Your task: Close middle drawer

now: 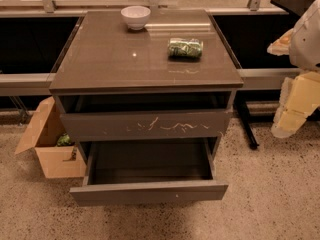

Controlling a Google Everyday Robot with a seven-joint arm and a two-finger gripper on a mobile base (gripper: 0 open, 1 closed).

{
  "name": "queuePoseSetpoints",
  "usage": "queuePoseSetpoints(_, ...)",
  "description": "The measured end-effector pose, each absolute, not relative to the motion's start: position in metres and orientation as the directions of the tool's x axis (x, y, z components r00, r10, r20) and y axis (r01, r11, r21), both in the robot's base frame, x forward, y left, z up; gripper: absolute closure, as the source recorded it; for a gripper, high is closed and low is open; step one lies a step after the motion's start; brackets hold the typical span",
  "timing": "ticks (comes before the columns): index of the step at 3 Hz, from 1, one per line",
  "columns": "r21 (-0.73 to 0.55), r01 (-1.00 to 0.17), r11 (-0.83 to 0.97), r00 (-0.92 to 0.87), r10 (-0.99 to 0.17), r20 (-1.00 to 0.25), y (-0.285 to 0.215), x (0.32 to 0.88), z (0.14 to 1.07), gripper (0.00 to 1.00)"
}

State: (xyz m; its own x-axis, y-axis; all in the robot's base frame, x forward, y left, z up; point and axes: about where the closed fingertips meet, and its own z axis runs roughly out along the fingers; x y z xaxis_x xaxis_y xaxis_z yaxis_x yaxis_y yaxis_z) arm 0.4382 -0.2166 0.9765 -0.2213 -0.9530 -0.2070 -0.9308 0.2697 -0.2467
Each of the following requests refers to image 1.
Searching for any grey top drawer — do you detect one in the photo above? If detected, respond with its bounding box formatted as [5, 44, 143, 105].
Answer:
[61, 109, 232, 142]

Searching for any grey drawer cabinet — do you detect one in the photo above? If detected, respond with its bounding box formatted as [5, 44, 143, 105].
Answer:
[48, 9, 245, 158]

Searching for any black table with legs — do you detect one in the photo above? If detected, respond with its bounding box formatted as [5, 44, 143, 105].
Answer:
[233, 0, 320, 151]

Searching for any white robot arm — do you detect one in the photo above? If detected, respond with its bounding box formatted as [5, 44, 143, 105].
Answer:
[267, 0, 320, 138]

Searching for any grey drawer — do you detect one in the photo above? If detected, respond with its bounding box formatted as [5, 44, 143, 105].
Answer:
[70, 137, 228, 206]
[61, 109, 232, 142]

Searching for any open cardboard box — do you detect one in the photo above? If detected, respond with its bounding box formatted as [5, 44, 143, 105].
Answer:
[15, 97, 86, 178]

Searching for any green item in box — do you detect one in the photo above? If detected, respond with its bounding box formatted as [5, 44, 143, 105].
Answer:
[56, 133, 73, 147]

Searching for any crushed green can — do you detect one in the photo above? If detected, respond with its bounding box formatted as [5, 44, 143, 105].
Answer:
[167, 38, 203, 59]

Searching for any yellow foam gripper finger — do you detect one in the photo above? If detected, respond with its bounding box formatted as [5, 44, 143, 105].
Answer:
[271, 72, 320, 138]

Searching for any white ceramic bowl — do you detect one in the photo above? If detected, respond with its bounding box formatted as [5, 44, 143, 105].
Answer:
[121, 6, 151, 30]

